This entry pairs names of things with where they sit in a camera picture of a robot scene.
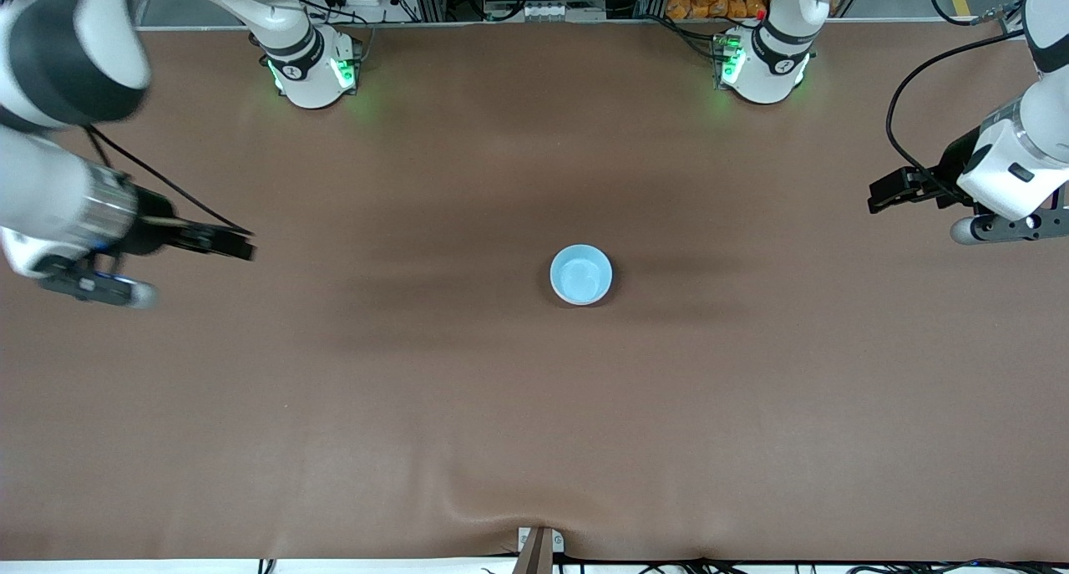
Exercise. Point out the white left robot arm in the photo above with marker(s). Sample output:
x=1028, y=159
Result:
x=1051, y=106

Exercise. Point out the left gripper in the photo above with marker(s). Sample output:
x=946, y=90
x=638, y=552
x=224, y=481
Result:
x=942, y=175

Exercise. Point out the silver table corner bracket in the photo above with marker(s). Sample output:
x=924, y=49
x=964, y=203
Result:
x=1012, y=27

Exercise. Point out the brown table cover mat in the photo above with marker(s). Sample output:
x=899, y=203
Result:
x=534, y=407

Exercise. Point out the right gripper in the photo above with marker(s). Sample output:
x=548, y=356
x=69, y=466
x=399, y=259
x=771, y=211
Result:
x=156, y=231

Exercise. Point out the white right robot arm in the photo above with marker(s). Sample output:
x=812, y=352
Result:
x=42, y=190

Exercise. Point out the white connector block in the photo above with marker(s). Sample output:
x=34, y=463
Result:
x=547, y=11

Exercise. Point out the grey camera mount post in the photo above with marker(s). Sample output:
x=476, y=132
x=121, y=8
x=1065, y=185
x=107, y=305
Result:
x=536, y=553

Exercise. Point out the light blue bowl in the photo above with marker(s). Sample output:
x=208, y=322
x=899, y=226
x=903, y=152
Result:
x=580, y=275

